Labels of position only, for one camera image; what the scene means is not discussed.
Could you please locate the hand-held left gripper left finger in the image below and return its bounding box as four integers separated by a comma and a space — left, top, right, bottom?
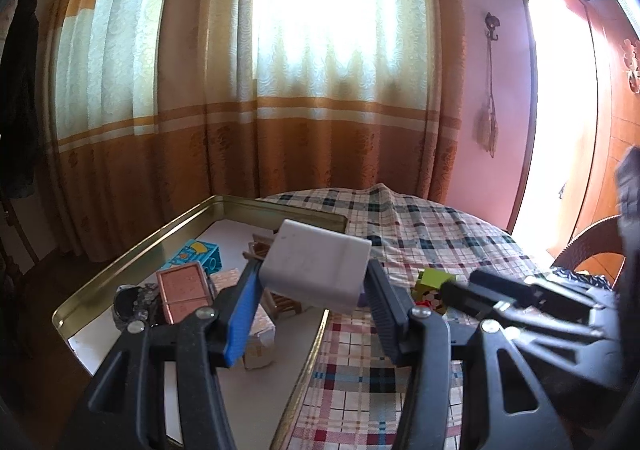
57, 257, 263, 450

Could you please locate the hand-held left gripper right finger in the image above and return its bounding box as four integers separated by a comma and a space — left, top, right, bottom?
366, 259, 573, 450

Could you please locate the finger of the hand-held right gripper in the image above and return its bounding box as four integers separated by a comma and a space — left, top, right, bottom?
472, 268, 617, 311
442, 279, 597, 339

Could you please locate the tan patterned long box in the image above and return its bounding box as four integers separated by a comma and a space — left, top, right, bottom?
210, 267, 277, 371

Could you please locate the green toy cube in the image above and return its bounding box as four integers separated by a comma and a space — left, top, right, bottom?
414, 267, 458, 317

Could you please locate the white power adapter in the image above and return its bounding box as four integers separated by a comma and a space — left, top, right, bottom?
261, 218, 373, 315

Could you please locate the black sequined pouch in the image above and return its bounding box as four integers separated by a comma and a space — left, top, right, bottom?
112, 282, 163, 331

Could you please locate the gold rectangular tin box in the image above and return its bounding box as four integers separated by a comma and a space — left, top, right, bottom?
51, 195, 348, 450

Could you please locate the small wooden rack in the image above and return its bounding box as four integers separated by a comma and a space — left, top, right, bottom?
242, 232, 307, 319

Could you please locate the pink metal case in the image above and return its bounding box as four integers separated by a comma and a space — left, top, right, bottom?
156, 262, 216, 325

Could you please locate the blue feather-print clothing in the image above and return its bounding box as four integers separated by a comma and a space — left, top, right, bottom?
550, 267, 613, 291

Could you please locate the brown wicker chair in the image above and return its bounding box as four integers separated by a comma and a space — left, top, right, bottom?
550, 215, 626, 275

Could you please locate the blue patterned box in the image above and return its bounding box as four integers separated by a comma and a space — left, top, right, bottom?
170, 239, 223, 275

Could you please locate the plaid tablecloth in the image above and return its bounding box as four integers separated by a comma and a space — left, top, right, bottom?
255, 182, 556, 450

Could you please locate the dark cloth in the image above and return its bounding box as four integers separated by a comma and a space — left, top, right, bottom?
614, 145, 640, 235

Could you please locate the wooden door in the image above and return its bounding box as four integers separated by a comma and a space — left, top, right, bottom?
585, 0, 640, 255

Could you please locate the orange and cream curtain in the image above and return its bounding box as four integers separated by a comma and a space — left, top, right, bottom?
47, 0, 466, 261

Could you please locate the pink flower door hook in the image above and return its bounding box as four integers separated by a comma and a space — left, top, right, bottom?
620, 37, 640, 95

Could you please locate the black coat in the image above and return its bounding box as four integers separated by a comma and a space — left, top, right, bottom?
0, 0, 41, 201

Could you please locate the wooden door frame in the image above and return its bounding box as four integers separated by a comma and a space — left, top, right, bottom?
500, 0, 538, 233

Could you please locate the hanging tassel cord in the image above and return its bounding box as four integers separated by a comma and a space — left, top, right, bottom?
475, 37, 501, 158

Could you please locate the metal wall hook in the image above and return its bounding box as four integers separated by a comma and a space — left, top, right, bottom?
484, 12, 503, 43

